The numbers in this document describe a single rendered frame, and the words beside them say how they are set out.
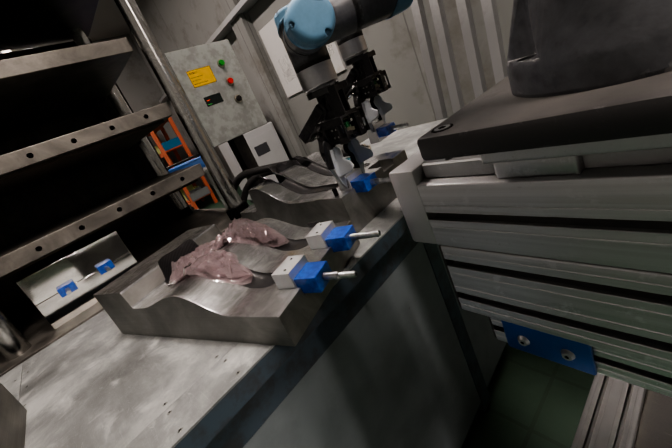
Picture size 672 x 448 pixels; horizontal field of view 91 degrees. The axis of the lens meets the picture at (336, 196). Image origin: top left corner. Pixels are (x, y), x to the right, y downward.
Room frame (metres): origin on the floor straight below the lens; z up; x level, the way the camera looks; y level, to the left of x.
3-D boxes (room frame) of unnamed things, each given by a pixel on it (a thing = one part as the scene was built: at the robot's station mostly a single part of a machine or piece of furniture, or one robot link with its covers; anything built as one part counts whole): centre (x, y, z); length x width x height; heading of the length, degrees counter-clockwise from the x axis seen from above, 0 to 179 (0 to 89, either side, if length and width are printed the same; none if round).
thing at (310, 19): (0.60, -0.09, 1.20); 0.11 x 0.11 x 0.08; 4
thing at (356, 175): (0.68, -0.08, 0.89); 0.13 x 0.05 x 0.05; 39
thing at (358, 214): (0.93, 0.05, 0.87); 0.50 x 0.26 x 0.14; 39
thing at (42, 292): (1.20, 0.98, 0.87); 0.50 x 0.27 x 0.17; 39
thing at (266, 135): (5.01, 0.87, 0.74); 0.75 x 0.68 x 1.47; 35
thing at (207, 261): (0.64, 0.27, 0.90); 0.26 x 0.18 x 0.08; 56
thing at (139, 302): (0.64, 0.27, 0.85); 0.50 x 0.26 x 0.11; 56
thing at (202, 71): (1.61, 0.33, 0.73); 0.30 x 0.22 x 1.47; 129
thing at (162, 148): (7.19, 2.92, 1.00); 2.18 x 0.59 x 2.01; 35
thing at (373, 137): (0.96, -0.22, 0.93); 0.13 x 0.05 x 0.05; 39
